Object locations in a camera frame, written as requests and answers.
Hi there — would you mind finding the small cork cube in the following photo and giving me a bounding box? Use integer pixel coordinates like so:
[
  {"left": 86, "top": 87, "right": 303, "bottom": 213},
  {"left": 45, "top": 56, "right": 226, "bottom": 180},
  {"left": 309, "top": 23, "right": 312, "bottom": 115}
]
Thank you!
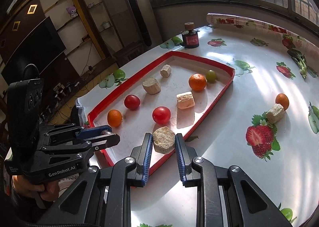
[{"left": 153, "top": 126, "right": 175, "bottom": 154}]

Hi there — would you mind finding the large orange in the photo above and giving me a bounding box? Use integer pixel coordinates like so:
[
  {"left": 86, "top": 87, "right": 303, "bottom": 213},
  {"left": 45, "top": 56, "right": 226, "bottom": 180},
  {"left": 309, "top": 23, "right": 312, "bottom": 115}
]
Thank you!
[{"left": 107, "top": 110, "right": 122, "bottom": 127}]

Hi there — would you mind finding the large red tomato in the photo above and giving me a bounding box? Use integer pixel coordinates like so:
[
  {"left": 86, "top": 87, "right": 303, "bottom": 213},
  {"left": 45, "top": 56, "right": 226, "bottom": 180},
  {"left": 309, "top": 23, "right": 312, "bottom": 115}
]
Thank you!
[{"left": 152, "top": 106, "right": 171, "bottom": 124}]

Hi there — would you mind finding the small red tomato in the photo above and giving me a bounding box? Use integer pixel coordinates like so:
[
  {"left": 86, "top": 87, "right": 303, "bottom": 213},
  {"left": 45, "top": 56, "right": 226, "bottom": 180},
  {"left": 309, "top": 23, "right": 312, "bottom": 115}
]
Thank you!
[{"left": 124, "top": 95, "right": 141, "bottom": 111}]

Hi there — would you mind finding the pale cork chunk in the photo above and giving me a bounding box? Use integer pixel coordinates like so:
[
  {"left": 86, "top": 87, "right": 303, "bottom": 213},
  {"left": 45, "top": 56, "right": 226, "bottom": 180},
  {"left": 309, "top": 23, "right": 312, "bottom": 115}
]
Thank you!
[{"left": 176, "top": 91, "right": 195, "bottom": 110}]

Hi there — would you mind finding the large round cork block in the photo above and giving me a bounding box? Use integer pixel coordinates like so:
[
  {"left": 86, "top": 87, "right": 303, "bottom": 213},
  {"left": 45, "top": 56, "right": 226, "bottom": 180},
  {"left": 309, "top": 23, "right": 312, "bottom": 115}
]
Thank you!
[{"left": 142, "top": 78, "right": 161, "bottom": 95}]

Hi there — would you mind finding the green grape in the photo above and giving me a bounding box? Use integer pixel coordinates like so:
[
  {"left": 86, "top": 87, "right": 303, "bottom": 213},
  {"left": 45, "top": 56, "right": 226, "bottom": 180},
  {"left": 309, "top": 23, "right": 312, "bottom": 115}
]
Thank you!
[{"left": 206, "top": 70, "right": 217, "bottom": 84}]

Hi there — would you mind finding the rectangular cork block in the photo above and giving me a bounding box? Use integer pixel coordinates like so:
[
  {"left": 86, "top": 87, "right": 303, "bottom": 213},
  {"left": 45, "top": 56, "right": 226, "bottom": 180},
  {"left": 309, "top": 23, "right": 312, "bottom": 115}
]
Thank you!
[{"left": 160, "top": 64, "right": 171, "bottom": 78}]

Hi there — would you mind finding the small hexagonal cork block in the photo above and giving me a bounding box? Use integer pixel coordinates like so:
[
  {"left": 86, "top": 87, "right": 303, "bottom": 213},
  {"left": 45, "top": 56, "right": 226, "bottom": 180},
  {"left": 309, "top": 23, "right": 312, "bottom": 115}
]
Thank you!
[{"left": 266, "top": 104, "right": 285, "bottom": 124}]

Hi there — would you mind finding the small tangerine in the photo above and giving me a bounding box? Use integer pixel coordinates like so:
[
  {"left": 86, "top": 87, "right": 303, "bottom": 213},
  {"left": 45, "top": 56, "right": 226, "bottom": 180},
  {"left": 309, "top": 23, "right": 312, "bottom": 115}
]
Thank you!
[{"left": 275, "top": 93, "right": 289, "bottom": 111}]

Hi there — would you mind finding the person left hand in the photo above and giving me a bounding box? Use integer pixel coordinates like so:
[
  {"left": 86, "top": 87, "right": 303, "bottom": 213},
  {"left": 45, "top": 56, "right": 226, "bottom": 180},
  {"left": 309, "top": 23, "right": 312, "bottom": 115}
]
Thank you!
[{"left": 12, "top": 175, "right": 59, "bottom": 202}]

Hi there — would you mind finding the red white tray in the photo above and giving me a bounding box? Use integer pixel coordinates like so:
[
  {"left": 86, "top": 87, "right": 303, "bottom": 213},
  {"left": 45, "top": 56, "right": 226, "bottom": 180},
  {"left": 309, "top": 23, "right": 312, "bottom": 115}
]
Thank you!
[{"left": 88, "top": 51, "right": 235, "bottom": 165}]

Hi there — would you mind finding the black television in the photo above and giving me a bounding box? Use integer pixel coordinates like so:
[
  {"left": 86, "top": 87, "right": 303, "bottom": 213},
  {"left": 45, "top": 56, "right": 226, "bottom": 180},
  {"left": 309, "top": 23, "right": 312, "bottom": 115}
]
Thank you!
[{"left": 2, "top": 17, "right": 78, "bottom": 84}]

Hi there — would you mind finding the dark red jar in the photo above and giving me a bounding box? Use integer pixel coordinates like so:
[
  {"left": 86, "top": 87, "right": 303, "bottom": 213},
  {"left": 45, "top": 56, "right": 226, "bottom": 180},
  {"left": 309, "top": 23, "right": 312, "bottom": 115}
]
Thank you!
[{"left": 181, "top": 22, "right": 200, "bottom": 49}]

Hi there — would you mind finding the purple plush toy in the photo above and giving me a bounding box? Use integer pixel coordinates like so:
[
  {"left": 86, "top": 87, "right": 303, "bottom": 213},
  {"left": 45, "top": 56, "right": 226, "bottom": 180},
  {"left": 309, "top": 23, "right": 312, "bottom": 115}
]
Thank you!
[{"left": 66, "top": 6, "right": 78, "bottom": 18}]

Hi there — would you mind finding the white standing air conditioner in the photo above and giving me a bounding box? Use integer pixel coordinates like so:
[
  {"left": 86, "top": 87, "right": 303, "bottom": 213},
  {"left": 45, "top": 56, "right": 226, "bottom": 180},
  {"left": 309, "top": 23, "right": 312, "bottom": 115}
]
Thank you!
[{"left": 125, "top": 0, "right": 163, "bottom": 48}]

